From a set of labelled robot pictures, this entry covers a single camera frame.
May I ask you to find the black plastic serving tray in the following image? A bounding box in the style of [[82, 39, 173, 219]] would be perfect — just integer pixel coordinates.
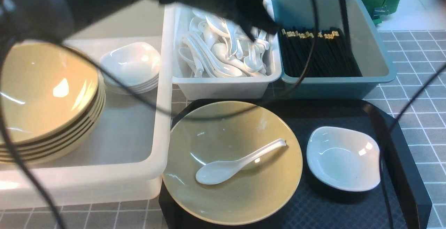
[[158, 99, 432, 229]]

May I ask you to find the bottom stacked tan bowl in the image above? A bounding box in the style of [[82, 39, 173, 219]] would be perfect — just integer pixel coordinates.
[[16, 101, 105, 164]]

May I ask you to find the white spoon bin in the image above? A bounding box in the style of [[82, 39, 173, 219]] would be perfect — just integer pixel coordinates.
[[162, 5, 283, 100]]

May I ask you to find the white ceramic soup spoon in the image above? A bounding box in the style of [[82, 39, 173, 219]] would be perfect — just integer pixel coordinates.
[[195, 139, 287, 185]]

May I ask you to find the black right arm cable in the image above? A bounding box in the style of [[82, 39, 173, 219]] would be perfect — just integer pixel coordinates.
[[336, 0, 446, 229]]

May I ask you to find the pile of white spoons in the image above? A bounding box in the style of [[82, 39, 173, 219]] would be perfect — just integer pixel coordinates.
[[177, 8, 270, 78]]

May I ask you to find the teal chopstick bin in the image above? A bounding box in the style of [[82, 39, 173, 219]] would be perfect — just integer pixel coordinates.
[[272, 0, 397, 99]]

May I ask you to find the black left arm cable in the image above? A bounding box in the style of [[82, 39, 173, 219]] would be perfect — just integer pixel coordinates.
[[0, 0, 321, 229]]

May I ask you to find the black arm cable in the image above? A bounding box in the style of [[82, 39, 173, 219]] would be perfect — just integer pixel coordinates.
[[336, 0, 446, 229], [0, 0, 321, 229]]

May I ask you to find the stack of white sauce dishes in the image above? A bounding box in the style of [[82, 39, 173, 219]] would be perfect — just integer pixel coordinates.
[[99, 42, 161, 94]]

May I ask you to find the pile of black chopsticks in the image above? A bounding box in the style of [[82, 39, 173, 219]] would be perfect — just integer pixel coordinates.
[[278, 27, 363, 78]]

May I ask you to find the tan noodle bowl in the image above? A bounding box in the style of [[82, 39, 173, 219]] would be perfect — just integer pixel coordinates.
[[162, 101, 303, 226]]

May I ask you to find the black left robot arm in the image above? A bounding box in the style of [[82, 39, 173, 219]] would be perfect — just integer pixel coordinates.
[[1, 0, 279, 42]]

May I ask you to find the white sauce dish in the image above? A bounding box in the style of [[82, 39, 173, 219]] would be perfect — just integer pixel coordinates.
[[306, 126, 381, 192]]

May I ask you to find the large white plastic bin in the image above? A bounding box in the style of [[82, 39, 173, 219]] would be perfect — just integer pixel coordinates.
[[1, 6, 177, 209]]

